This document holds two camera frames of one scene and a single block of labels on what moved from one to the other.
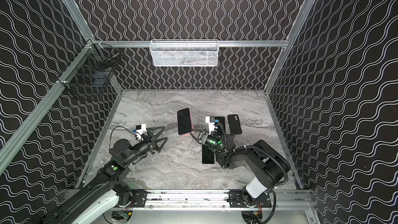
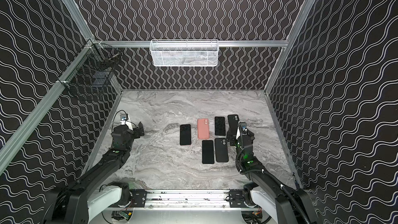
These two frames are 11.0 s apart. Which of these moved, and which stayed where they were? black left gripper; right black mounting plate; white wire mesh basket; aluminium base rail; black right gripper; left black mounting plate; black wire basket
Moved: black right gripper; black left gripper
Stayed: aluminium base rail; right black mounting plate; black wire basket; left black mounting plate; white wire mesh basket
